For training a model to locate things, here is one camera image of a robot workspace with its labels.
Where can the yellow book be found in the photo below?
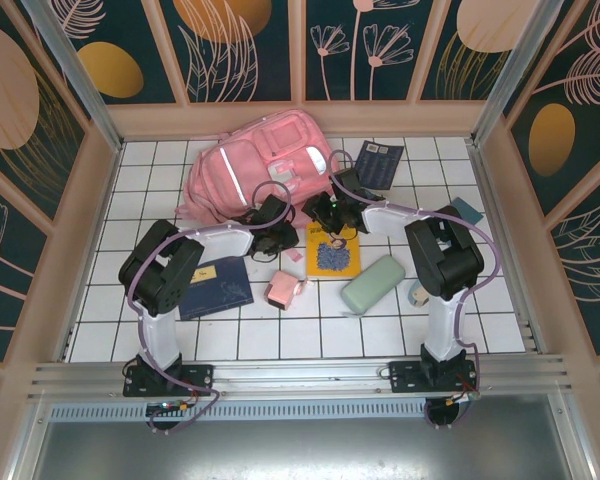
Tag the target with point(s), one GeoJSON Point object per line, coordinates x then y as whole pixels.
{"type": "Point", "coordinates": [330, 260]}

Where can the pink pencil sharpener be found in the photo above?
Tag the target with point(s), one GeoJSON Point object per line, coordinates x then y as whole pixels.
{"type": "Point", "coordinates": [280, 290]}

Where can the dark blue printed book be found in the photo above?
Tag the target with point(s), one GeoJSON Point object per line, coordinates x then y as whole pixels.
{"type": "Point", "coordinates": [380, 162]}

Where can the pink backpack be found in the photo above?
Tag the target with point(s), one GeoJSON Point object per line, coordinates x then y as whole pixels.
{"type": "Point", "coordinates": [210, 180]}

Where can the green pencil case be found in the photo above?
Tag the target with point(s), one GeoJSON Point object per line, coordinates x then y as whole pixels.
{"type": "Point", "coordinates": [372, 285]}

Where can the navy notebook with yellow label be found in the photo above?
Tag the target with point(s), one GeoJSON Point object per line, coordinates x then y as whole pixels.
{"type": "Point", "coordinates": [220, 292]}

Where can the thin teal card booklet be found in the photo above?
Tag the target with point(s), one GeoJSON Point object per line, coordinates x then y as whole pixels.
{"type": "Point", "coordinates": [470, 210]}

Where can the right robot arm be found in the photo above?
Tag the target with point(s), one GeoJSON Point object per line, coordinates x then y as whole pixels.
{"type": "Point", "coordinates": [442, 325]}

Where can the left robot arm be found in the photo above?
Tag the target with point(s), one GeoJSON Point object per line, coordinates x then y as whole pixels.
{"type": "Point", "coordinates": [215, 242]}

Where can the small control circuit board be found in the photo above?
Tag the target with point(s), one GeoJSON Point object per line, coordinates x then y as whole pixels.
{"type": "Point", "coordinates": [170, 407]}
{"type": "Point", "coordinates": [462, 398]}

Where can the grey metal sheet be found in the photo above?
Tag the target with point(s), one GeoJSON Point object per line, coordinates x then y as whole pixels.
{"type": "Point", "coordinates": [300, 450]}

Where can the aluminium mounting rail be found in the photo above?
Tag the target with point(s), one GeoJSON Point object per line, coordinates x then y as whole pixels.
{"type": "Point", "coordinates": [300, 372]}

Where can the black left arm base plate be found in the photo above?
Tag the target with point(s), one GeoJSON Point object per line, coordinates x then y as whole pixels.
{"type": "Point", "coordinates": [195, 380]}

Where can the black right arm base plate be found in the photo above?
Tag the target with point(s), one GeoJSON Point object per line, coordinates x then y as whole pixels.
{"type": "Point", "coordinates": [405, 377]}

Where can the aluminium corner post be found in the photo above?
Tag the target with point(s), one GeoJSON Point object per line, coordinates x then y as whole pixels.
{"type": "Point", "coordinates": [65, 50]}
{"type": "Point", "coordinates": [520, 55]}

